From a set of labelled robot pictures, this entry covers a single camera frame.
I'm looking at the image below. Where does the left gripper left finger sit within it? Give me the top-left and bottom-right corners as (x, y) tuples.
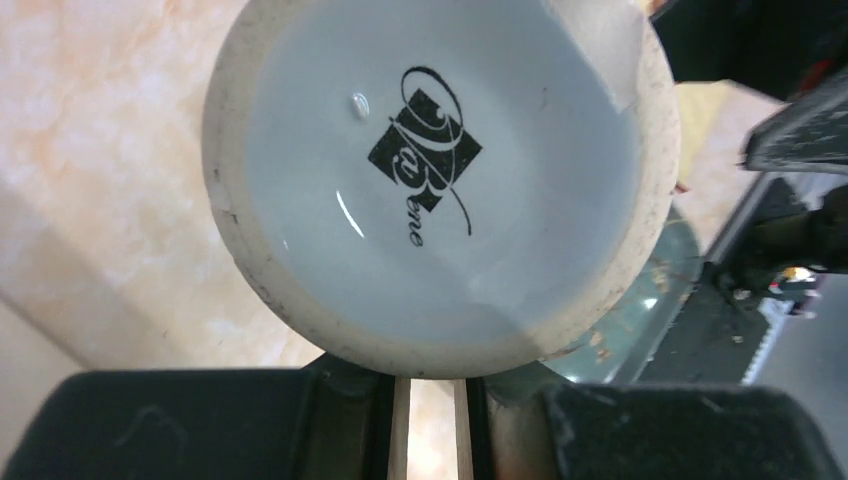
(3, 355), (395, 479)

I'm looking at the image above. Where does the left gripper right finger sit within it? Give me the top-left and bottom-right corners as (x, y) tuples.
(465, 363), (846, 479)

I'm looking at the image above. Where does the pale grey mug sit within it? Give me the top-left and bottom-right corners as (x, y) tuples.
(201, 0), (682, 480)

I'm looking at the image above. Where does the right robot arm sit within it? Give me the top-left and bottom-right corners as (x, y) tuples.
(650, 0), (847, 175)

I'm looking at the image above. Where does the floral blue serving tray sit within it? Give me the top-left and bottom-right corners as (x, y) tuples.
(542, 208), (702, 383)

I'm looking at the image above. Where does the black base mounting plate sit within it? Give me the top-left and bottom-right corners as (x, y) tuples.
(637, 174), (847, 384)

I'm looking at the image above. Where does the aluminium frame rail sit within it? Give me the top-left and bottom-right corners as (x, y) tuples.
(702, 172), (848, 465)

